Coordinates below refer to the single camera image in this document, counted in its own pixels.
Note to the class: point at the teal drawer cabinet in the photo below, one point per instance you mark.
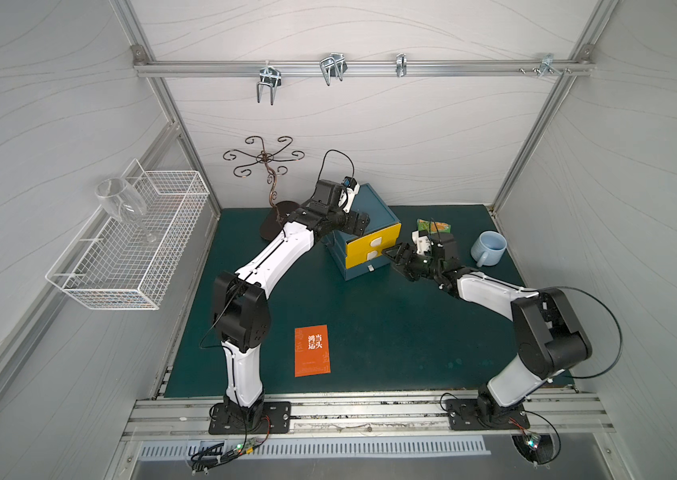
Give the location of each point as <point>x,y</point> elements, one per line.
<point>369,201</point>

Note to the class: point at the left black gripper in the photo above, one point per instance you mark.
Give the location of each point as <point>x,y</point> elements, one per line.
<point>353,222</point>

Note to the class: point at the orange postcard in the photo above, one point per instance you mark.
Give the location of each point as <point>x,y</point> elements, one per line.
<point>311,351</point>

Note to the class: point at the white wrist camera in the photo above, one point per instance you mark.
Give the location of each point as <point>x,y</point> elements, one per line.
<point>423,243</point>
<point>351,189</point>

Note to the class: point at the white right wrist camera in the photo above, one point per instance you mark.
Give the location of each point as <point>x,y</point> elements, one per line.
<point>423,243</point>

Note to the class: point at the horizontal aluminium rail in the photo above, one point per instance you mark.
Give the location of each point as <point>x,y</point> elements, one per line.
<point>356,68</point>

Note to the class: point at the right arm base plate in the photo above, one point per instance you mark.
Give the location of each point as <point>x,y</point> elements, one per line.
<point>480,414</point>

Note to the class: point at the double metal hook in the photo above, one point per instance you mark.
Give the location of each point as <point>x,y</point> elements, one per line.
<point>269,79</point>

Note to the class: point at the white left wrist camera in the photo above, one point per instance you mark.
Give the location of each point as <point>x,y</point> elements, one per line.
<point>351,189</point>

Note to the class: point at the round black led puck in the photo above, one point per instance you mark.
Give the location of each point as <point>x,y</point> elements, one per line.
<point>535,448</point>

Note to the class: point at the brown metal jewelry stand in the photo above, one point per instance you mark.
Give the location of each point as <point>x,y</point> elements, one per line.
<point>275,167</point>

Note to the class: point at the wire metal hook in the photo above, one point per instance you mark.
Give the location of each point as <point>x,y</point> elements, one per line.
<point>333,67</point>

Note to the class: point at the clear wine glass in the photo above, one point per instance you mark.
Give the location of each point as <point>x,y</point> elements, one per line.
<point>124,203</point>

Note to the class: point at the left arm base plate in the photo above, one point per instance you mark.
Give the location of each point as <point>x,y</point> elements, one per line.
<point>227,418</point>

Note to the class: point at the small metal clip hook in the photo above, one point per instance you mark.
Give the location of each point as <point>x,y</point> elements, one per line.
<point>401,65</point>

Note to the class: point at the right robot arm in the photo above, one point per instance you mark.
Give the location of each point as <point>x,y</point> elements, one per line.
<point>549,336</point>

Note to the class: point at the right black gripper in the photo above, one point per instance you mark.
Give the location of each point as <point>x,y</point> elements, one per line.
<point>413,260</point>

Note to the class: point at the white wire basket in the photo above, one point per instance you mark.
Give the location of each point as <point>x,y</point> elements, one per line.
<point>112,265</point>

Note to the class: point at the green table mat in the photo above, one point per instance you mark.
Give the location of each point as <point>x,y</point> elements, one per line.
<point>384,332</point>

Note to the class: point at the white vent strip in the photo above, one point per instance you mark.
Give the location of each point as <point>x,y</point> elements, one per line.
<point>324,448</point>

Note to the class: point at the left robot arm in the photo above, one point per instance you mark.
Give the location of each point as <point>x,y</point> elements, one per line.
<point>241,316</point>

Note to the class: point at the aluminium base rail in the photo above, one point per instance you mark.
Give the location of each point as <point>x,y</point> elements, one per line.
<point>374,413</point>

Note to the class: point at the light blue mug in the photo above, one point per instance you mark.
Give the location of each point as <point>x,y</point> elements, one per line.
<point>489,249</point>

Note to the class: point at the green snack packet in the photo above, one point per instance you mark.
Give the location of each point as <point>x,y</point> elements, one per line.
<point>433,227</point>

